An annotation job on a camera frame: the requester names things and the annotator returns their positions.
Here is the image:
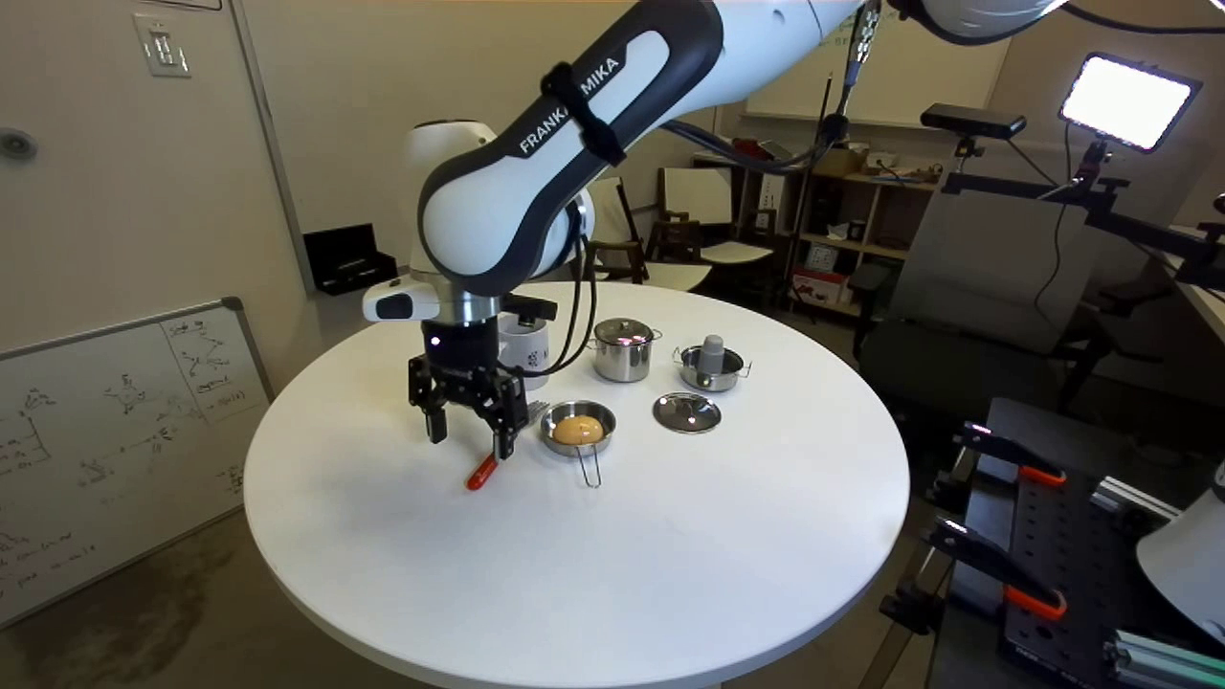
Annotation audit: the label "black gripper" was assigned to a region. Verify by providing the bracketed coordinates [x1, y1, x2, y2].
[405, 317, 534, 464]

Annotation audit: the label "orange handled metal fork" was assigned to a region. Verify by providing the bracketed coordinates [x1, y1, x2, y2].
[465, 443, 507, 497]

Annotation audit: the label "white ceramic mug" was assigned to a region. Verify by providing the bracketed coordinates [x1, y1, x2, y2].
[494, 308, 554, 384]

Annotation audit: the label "steel cooking pot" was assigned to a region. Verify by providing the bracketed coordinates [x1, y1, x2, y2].
[585, 315, 667, 387]

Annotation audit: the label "black open case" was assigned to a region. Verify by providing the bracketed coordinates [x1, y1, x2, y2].
[299, 221, 404, 299]

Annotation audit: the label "round steel pot lid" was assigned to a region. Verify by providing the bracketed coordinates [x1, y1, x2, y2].
[653, 391, 727, 435]

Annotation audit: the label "wooden chair white cushions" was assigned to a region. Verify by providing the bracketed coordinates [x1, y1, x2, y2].
[653, 162, 779, 271]
[585, 176, 716, 294]

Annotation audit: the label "leaning framed whiteboard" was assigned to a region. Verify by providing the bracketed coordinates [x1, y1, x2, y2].
[0, 294, 276, 632]

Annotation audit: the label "wooden cluttered shelf unit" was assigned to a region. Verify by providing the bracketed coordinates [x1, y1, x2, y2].
[692, 133, 955, 322]

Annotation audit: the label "grey office chair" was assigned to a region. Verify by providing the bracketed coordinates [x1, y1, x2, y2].
[867, 187, 1118, 423]

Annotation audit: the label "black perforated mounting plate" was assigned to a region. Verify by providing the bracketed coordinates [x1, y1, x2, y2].
[927, 395, 1225, 689]

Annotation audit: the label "white rounded cover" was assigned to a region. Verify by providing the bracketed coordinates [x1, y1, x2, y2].
[1134, 460, 1225, 646]

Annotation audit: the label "bright LED light panel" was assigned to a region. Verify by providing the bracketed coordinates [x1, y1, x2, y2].
[1058, 49, 1204, 158]

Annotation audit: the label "small steel wire-handled pan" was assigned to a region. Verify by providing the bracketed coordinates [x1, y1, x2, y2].
[530, 396, 621, 493]

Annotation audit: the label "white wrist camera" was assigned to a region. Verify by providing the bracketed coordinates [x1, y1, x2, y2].
[360, 271, 450, 327]

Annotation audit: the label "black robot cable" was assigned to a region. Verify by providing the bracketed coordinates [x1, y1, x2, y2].
[534, 187, 605, 384]

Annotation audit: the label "small two-handled steel pan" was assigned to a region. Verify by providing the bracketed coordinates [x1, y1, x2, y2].
[669, 340, 753, 396]

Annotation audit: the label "round grey wall knob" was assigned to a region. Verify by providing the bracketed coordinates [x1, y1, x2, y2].
[0, 123, 39, 167]

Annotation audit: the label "black orange-handled clamp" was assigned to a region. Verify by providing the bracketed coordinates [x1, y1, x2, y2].
[927, 514, 1076, 627]
[950, 415, 1071, 493]

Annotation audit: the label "black bar-shaped camera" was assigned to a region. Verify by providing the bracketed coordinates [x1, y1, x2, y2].
[919, 99, 1029, 144]

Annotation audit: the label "silver aluminium rail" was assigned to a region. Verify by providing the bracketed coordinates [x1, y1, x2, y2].
[1091, 472, 1191, 528]

